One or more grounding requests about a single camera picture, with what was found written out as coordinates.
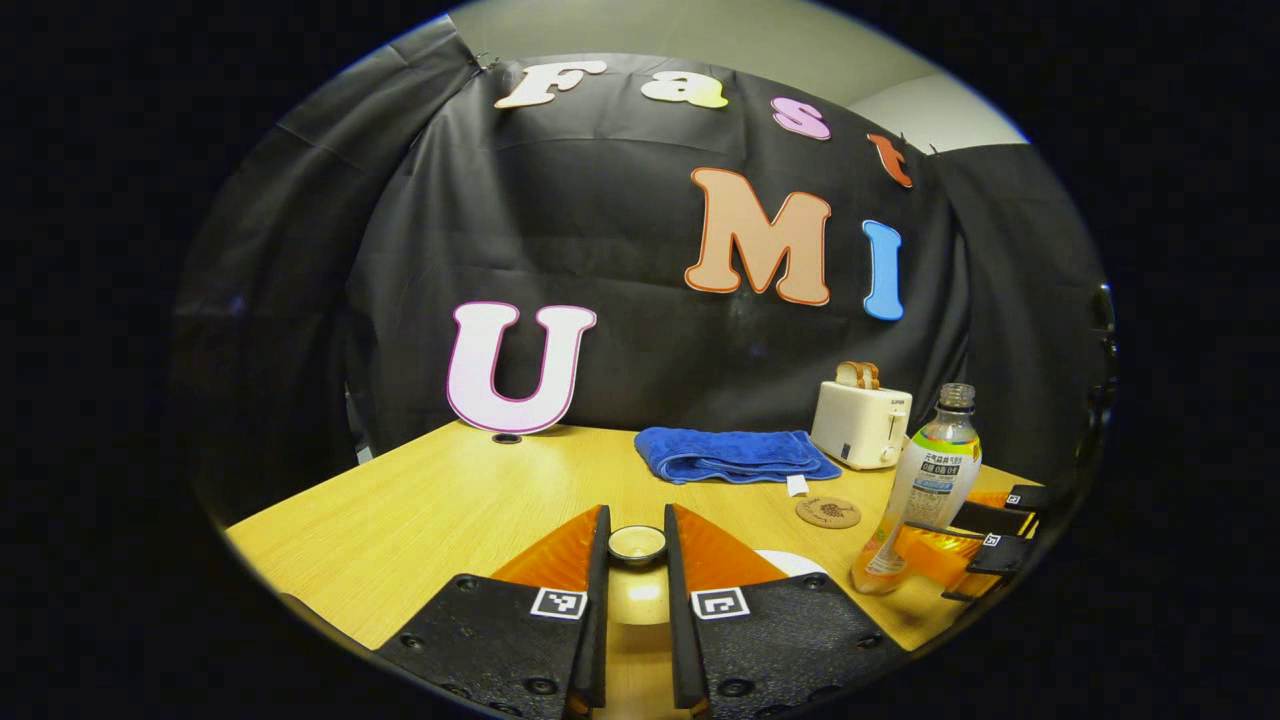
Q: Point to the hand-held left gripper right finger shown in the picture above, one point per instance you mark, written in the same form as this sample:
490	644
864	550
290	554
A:
680	640

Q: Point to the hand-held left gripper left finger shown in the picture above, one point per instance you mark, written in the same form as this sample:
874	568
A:
597	640

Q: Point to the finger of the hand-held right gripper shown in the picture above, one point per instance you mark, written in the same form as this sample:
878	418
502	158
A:
1000	520
1010	555

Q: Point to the clear water bottle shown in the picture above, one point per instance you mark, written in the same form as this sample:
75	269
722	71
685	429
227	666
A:
935	470

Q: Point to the yellow teacup lid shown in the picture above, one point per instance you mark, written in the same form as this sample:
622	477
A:
637	545

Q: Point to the round cork coaster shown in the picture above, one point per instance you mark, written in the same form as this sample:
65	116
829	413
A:
828	513

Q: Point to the white toaster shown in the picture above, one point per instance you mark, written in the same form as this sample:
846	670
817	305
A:
860	425

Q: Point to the blue folded towel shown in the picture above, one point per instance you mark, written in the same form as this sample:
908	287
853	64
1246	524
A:
735	455

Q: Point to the toast slice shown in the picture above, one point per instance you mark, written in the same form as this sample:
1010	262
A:
850	374
872	375

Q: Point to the black backdrop cloth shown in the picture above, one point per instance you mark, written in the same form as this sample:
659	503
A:
620	250

